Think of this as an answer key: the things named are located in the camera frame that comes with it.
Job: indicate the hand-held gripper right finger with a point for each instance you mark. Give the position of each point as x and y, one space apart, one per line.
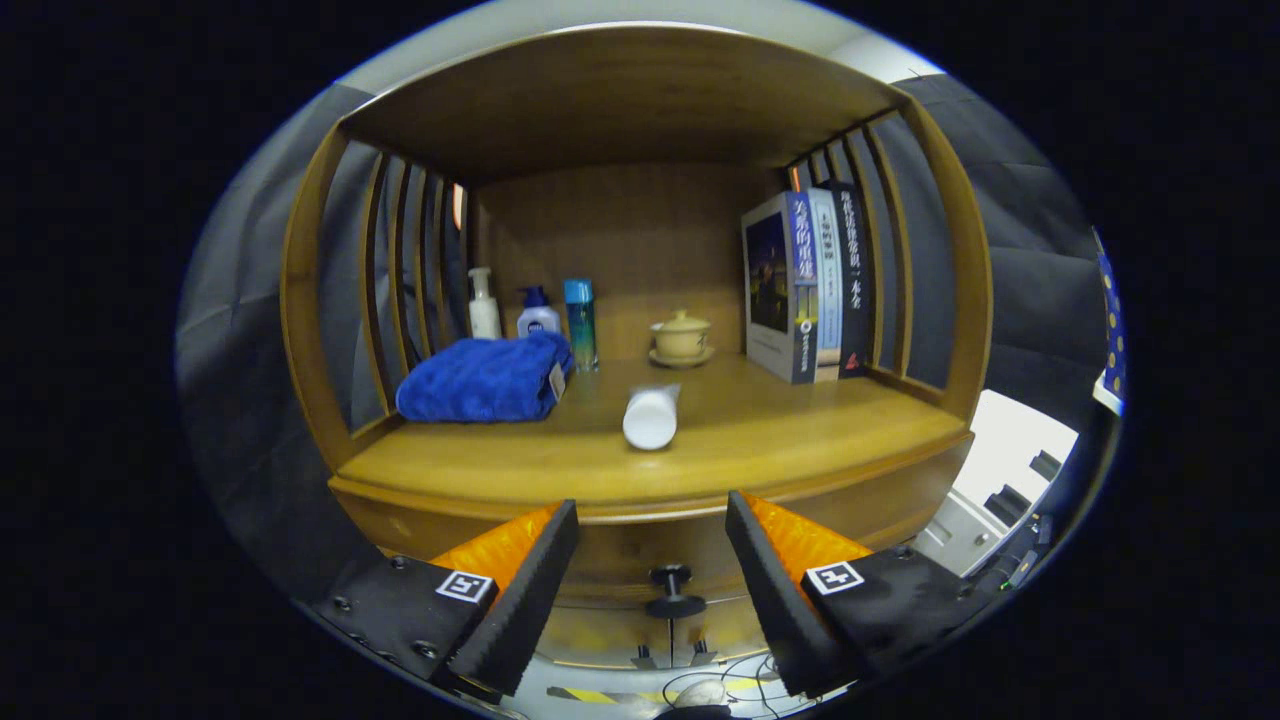
775 600

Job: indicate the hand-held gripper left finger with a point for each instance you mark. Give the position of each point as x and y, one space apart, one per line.
525 600

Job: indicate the wooden drawer with black knob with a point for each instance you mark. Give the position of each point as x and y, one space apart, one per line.
640 545

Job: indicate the white cosmetic tube green print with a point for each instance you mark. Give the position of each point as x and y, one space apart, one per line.
650 420

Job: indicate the wooden lower cabinet door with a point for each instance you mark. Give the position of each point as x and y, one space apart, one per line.
715 625
600 635

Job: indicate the wooden countertop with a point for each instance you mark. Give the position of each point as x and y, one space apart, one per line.
780 440

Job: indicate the wooden cabinet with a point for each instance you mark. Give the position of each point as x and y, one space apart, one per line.
620 230

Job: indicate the yellow black floor tape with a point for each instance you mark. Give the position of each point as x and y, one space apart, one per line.
590 694

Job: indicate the person's dark clothed knee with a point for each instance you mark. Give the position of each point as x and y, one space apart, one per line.
692 713

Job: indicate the blue folded towel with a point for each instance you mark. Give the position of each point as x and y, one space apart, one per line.
480 385

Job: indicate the black electronic equipment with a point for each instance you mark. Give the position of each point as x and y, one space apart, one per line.
1010 570

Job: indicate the blue transparent bottle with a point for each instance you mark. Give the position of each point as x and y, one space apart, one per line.
581 330

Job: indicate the white box unit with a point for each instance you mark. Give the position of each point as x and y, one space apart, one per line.
1000 440

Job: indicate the beige lidded teacup with saucer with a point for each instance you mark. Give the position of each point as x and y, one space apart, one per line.
682 340

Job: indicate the white lotion bottle blue cap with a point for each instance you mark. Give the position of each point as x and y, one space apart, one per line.
538 322

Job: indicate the white pump bottle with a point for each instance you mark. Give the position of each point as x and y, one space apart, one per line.
485 320

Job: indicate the small black device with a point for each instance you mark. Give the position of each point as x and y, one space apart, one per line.
1045 465

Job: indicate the white book with dark cover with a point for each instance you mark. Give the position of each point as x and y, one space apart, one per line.
770 290

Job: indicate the light blue spine book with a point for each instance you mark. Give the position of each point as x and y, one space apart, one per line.
828 290

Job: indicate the blue gold-dotted gift bag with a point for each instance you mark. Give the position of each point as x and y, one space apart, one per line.
1112 320

